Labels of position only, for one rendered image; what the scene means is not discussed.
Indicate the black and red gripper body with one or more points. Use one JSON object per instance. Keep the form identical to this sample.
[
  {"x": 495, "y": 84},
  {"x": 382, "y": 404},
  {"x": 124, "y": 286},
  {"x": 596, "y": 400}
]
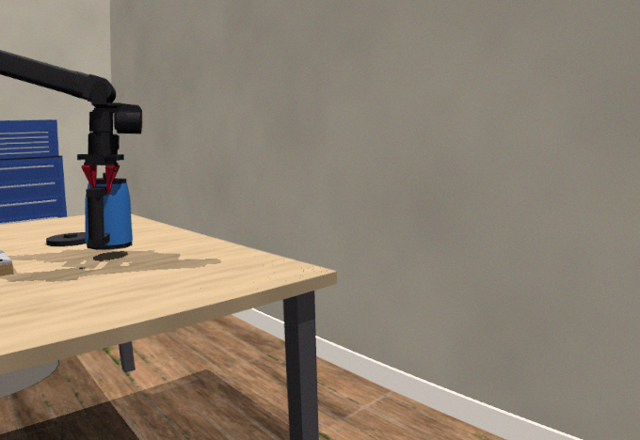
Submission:
[{"x": 99, "y": 146}]

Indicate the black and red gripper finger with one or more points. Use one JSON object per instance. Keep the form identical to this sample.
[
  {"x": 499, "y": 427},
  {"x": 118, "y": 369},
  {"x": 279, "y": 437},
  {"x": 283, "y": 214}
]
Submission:
[
  {"x": 109, "y": 169},
  {"x": 88, "y": 172}
]

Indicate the blue kettle with black lid and handle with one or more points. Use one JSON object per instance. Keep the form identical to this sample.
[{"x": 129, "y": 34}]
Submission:
[{"x": 108, "y": 223}]

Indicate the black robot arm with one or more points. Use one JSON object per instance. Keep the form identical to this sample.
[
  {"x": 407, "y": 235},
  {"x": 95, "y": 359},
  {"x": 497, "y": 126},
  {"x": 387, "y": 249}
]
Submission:
[{"x": 97, "y": 90}]

